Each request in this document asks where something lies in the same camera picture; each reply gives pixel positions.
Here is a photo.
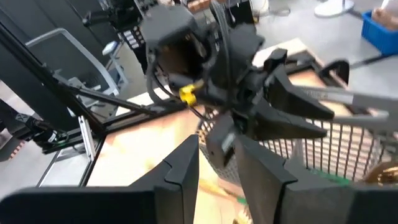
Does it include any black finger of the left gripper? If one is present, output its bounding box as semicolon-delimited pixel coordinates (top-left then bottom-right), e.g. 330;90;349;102
244;99;328;142
266;64;336;121

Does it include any silver metal bracket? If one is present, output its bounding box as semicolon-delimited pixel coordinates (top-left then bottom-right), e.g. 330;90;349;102
76;114;98;162

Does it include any black frame strut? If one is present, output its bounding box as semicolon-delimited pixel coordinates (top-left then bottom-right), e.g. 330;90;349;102
0;23;165;134

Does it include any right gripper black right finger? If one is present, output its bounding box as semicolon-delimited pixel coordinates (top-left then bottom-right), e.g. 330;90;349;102
233;134;398;224

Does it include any grey mesh cutlery basket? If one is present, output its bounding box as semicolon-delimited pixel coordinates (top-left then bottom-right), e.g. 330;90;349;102
197;83;398;187

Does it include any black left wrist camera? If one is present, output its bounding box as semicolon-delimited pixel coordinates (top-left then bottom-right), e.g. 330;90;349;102
139;4;212;78

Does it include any black button box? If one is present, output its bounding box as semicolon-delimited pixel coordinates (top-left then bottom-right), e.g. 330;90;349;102
118;26;147;52

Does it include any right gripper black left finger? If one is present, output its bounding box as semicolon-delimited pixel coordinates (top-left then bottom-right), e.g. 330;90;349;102
0;134;200;224

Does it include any grey office chair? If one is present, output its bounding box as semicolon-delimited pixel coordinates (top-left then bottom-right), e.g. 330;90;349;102
25;27;130;98

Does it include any yellow cable tag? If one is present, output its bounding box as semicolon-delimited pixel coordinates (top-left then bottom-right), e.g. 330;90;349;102
178;79;206;107

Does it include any black frame clamp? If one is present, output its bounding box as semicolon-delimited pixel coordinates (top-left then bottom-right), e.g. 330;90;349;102
318;59;351;85

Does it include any gold spoon with green handle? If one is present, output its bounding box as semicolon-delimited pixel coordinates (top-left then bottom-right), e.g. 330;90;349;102
362;161;398;187

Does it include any white round stand base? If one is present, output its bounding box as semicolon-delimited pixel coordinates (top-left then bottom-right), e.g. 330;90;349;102
313;0;355;19

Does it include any blue plastic bin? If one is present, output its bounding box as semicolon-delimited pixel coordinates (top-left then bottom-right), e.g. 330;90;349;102
360;9;398;57

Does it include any brown wicker tray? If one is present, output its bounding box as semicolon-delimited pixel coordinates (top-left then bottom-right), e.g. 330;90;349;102
371;0;398;30

